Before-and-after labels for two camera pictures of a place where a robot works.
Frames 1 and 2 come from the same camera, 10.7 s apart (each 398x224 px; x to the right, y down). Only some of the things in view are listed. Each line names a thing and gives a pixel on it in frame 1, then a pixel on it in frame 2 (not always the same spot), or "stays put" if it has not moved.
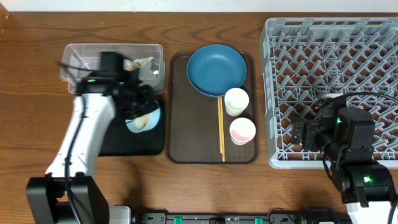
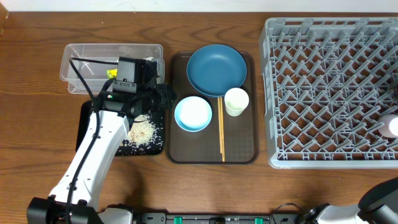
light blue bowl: (152, 121) → (193, 114)
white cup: (236, 100) stays put
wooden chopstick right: (222, 130) stays put
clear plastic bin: (83, 60) stays put
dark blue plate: (213, 69) stays put
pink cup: (242, 130) → (390, 129)
